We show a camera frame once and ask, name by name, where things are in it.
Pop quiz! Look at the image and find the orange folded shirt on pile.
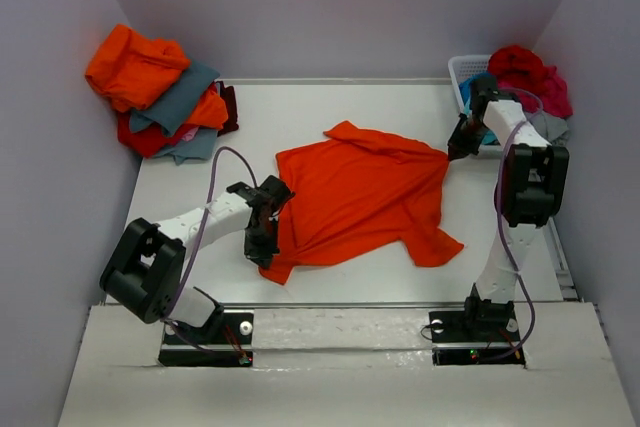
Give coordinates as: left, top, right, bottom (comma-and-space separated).
85, 24, 191, 113

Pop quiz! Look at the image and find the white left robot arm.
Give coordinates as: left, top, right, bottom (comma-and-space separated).
99, 176, 294, 344

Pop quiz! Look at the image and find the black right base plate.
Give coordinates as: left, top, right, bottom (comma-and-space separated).
421, 310, 526, 367

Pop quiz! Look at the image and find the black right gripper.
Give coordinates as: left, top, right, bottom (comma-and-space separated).
450, 113, 491, 161

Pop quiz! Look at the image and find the red folded shirt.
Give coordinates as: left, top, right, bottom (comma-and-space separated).
117, 88, 228, 158

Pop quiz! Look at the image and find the pink folded shirt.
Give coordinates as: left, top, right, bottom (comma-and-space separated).
181, 126, 199, 142

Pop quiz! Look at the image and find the red shirt in basket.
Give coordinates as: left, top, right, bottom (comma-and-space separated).
487, 45, 547, 94

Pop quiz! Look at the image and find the magenta shirt in basket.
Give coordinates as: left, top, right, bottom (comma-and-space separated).
503, 66, 574, 119

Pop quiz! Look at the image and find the orange t shirt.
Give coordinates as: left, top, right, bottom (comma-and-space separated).
259, 121, 464, 285

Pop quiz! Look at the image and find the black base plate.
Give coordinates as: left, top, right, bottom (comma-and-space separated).
421, 310, 526, 367
158, 309, 254, 368

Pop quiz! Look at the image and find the grey shirt in basket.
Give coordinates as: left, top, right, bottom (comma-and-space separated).
529, 111, 570, 147

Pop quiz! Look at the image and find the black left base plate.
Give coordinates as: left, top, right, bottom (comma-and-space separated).
158, 309, 254, 368

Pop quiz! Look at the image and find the grey-blue folded shirt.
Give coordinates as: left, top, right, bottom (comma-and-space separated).
131, 60, 219, 134

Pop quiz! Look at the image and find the teal shirt in basket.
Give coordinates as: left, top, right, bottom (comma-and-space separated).
459, 72, 484, 115

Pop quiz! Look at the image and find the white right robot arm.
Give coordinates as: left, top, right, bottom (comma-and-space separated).
447, 74, 569, 342

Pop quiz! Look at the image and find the dark maroon folded shirt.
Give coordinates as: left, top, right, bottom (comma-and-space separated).
217, 81, 239, 137

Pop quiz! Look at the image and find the white plastic laundry basket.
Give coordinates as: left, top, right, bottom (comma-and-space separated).
447, 53, 551, 158

